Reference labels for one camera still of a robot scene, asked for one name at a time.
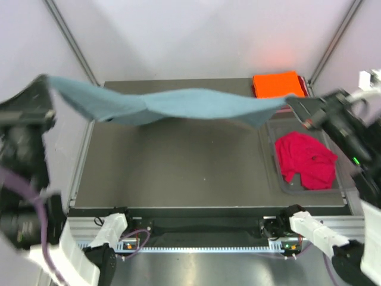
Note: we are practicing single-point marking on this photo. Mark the right vertical frame post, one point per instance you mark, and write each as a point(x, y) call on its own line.
point(349, 16)

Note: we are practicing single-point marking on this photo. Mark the left vertical frame post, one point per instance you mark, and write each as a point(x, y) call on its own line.
point(55, 12)

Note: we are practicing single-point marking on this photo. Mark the light blue t-shirt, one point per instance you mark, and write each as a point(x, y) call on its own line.
point(104, 105)

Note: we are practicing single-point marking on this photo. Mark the slotted grey cable duct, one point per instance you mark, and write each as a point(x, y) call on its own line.
point(129, 246)

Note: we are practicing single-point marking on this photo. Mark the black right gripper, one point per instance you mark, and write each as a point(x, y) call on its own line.
point(311, 111)

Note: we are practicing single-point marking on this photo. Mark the vertical frame post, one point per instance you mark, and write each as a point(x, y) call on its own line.
point(349, 16)
point(55, 12)

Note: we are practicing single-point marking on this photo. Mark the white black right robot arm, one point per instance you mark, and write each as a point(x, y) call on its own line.
point(355, 262)

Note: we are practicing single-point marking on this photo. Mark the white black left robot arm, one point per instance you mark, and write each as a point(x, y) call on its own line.
point(33, 221)

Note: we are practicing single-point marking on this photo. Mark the grey aluminium frame rail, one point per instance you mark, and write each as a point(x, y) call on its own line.
point(350, 226)

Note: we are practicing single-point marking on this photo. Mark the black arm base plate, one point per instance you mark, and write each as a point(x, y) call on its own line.
point(188, 219)

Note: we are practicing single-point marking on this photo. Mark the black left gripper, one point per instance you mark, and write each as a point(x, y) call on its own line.
point(32, 105)

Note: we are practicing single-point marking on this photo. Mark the folded orange t-shirt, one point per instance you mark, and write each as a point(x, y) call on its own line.
point(277, 85)

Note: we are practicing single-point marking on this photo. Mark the crumpled red t-shirt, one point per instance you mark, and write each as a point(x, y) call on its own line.
point(302, 154)

